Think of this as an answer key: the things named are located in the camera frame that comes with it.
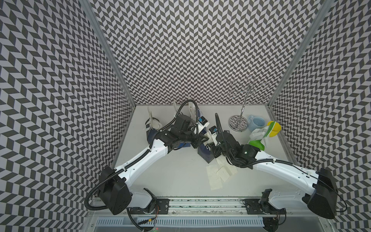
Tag flat navy tote bag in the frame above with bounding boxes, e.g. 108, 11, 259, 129
198, 144, 214, 163

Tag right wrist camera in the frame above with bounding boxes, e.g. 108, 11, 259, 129
209, 126, 218, 137

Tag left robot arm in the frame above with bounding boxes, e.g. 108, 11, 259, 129
84, 100, 208, 215

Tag royal blue tote bag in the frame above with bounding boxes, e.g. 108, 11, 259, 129
188, 102, 207, 134

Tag aluminium corner post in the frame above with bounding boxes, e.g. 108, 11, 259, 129
79, 0, 136, 107
267, 0, 335, 108

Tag chrome mug tree stand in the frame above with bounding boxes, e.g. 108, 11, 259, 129
228, 75, 269, 132

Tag yellow plastic goblet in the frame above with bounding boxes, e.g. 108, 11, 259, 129
267, 121, 282, 137

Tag blue cream tote bag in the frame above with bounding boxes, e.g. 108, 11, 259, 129
173, 102, 186, 127

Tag light blue ceramic mug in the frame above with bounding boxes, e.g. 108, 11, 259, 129
248, 115, 266, 132

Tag aluminium corner post right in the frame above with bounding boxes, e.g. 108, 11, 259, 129
267, 0, 335, 108

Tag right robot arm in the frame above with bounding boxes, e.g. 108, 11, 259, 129
215, 115, 342, 219

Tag aluminium corner post left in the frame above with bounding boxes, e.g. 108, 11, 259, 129
79, 0, 136, 107

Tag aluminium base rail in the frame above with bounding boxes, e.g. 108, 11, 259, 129
125, 197, 288, 232

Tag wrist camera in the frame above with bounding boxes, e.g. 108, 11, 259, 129
198, 116, 210, 128
209, 126, 218, 137

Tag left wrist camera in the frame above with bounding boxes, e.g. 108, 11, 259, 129
198, 116, 210, 128

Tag navy bag with white handles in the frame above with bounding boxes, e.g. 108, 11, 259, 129
145, 106, 162, 144

